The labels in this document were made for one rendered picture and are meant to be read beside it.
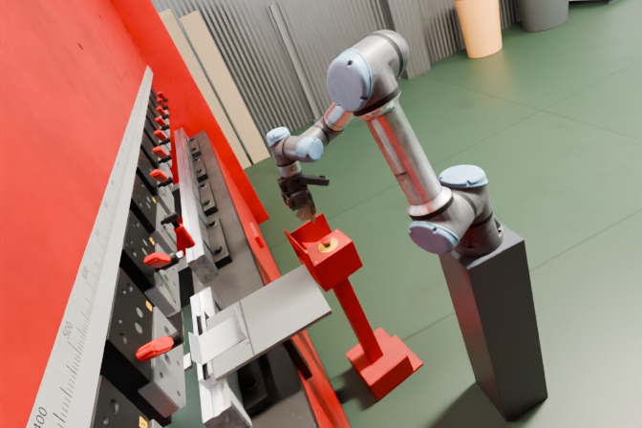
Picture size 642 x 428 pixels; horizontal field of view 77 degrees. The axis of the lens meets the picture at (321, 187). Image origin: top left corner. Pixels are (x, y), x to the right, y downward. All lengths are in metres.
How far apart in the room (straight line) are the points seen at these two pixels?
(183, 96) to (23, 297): 2.52
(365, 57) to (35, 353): 0.71
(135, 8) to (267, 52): 1.99
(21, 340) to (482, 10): 4.71
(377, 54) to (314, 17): 3.77
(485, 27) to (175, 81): 3.31
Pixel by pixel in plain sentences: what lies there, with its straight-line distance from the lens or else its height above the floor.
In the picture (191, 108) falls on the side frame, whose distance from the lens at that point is 2.91.
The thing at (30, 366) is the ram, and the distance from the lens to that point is 0.42.
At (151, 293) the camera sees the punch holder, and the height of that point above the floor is 1.25.
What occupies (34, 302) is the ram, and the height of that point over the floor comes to 1.44.
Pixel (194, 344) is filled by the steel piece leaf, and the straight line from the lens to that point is 0.96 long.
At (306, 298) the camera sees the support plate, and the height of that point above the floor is 1.00.
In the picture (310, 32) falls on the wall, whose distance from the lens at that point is 4.64.
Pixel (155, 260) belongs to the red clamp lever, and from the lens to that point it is 0.68.
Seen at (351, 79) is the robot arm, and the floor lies 1.36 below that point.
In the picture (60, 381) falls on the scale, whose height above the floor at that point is 1.39.
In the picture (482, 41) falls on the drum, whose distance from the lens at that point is 4.94.
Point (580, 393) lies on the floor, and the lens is 1.86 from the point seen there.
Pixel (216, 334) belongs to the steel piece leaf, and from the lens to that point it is 0.97.
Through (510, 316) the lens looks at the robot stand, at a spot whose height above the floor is 0.51.
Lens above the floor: 1.60
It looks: 29 degrees down
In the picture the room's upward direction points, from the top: 24 degrees counter-clockwise
